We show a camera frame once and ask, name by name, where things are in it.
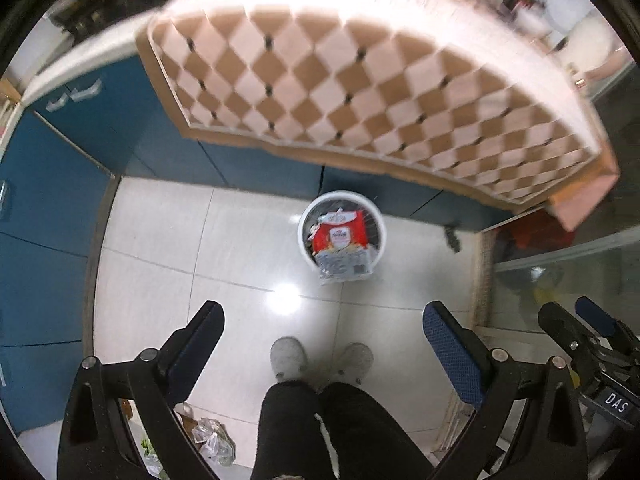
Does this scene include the red white snack bag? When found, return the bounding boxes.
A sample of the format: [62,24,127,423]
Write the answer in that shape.
[311,209,373,283]

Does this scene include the white round trash bin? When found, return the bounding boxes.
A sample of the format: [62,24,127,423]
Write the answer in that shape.
[296,191,387,283]

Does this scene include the blue kitchen cabinet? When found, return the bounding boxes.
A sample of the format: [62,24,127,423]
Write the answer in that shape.
[1,56,506,443]

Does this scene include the grey left slipper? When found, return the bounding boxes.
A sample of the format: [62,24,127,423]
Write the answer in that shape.
[270,336,308,382]

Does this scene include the grey slipper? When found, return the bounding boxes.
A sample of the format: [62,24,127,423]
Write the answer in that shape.
[270,336,308,382]
[334,342,374,387]

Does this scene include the grey right slipper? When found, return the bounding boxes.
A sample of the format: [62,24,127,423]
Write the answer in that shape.
[334,342,374,387]

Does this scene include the black trouser legs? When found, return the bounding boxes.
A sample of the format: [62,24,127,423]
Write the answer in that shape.
[252,382,434,479]

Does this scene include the pink white electric kettle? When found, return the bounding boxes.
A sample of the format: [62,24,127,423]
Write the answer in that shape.
[556,11,632,82]

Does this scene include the checkered brown pink tablecloth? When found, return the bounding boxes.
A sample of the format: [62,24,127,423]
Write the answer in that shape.
[136,0,620,230]

